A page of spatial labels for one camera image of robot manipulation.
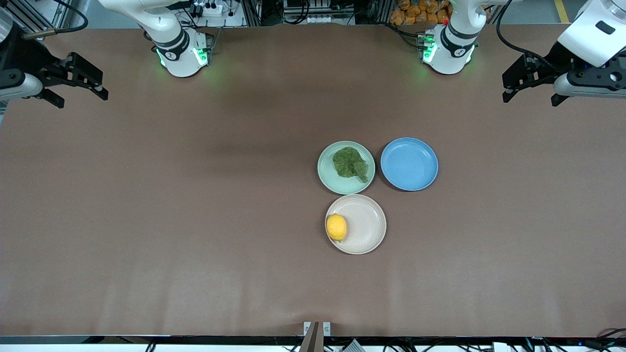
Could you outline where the green lettuce leaf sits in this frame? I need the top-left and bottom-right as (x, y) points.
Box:
(333, 147), (370, 184)

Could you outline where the yellow lemon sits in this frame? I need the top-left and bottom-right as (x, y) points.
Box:
(326, 214), (348, 242)

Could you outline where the bag of orange items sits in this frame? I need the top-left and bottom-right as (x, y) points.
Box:
(390, 0), (453, 26)

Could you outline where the white power strip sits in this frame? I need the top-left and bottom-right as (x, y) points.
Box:
(188, 1), (224, 18)

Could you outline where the blue plate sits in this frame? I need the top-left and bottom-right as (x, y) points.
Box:
(380, 137), (439, 192)

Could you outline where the brown table cover sheet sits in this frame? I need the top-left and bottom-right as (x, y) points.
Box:
(0, 22), (626, 338)

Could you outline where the background electronics rack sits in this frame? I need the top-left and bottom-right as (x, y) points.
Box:
(284, 0), (356, 25)

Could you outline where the beige plate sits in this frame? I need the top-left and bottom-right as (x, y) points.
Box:
(326, 194), (387, 255)

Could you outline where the light green plate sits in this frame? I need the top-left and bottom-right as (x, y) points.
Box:
(317, 141), (376, 195)

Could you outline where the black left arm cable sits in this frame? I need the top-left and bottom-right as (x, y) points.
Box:
(496, 0), (556, 67)

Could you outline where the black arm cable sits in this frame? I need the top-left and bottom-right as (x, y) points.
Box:
(51, 0), (89, 34)
(496, 0), (556, 67)

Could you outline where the aluminium frame rail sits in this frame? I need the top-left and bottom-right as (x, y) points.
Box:
(7, 0), (67, 31)

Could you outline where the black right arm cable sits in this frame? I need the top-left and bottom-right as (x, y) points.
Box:
(51, 0), (89, 34)

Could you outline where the metal bracket with post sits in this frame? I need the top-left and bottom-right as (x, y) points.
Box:
(299, 321), (332, 352)

